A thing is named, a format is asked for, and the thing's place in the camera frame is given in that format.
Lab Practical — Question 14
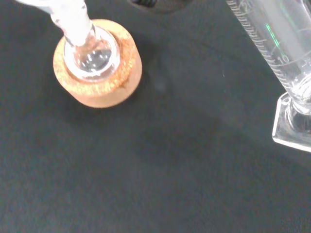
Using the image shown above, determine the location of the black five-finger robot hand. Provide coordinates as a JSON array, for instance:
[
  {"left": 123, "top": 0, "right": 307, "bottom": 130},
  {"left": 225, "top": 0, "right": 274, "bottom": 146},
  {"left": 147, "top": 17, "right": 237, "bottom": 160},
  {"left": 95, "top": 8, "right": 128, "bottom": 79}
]
[{"left": 128, "top": 0, "right": 186, "bottom": 13}]

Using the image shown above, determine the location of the clear round-bottom glass flask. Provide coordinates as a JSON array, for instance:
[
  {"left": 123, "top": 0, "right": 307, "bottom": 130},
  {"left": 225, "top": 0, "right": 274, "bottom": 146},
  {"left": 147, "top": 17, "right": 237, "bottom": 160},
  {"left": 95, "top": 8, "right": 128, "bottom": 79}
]
[{"left": 15, "top": 0, "right": 120, "bottom": 80}]

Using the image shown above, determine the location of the black bench cloth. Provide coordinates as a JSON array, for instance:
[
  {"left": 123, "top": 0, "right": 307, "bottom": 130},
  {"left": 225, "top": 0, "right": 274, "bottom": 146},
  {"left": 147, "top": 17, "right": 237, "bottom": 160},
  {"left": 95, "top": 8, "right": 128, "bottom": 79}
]
[{"left": 0, "top": 0, "right": 311, "bottom": 233}]

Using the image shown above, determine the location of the brown cork ring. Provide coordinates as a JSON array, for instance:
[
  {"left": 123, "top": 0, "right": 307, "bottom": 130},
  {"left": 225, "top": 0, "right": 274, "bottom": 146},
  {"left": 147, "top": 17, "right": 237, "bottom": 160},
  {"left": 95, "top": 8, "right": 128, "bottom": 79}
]
[{"left": 52, "top": 19, "right": 143, "bottom": 108}]

